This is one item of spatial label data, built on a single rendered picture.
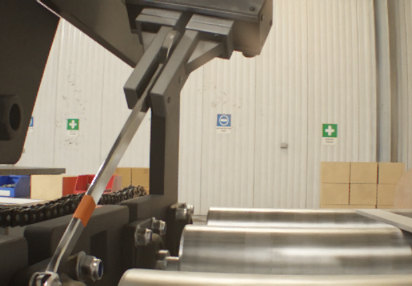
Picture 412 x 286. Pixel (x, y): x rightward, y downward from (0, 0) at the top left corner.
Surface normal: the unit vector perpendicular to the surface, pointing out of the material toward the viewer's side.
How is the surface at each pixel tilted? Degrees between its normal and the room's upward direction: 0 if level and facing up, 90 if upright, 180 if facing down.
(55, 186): 90
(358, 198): 90
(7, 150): 90
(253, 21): 140
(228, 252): 53
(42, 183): 90
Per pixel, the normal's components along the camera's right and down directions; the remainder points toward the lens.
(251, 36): -0.33, 0.75
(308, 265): -0.09, -0.36
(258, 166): -0.10, -0.03
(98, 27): 0.99, 0.02
